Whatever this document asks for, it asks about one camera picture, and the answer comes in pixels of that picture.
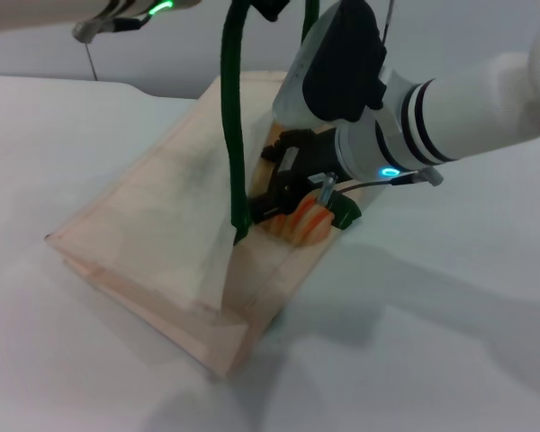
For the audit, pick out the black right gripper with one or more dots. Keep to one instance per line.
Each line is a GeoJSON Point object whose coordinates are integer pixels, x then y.
{"type": "Point", "coordinates": [306, 162]}

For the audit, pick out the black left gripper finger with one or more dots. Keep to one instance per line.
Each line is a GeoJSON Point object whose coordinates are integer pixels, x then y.
{"type": "Point", "coordinates": [270, 8]}

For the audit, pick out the orange striped bread loaf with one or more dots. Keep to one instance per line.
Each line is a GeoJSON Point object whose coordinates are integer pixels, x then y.
{"type": "Point", "coordinates": [306, 225]}

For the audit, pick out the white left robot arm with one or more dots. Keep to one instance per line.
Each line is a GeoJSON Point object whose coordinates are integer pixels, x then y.
{"type": "Point", "coordinates": [27, 13]}

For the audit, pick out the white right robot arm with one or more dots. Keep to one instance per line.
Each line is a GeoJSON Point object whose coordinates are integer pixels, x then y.
{"type": "Point", "coordinates": [454, 117]}

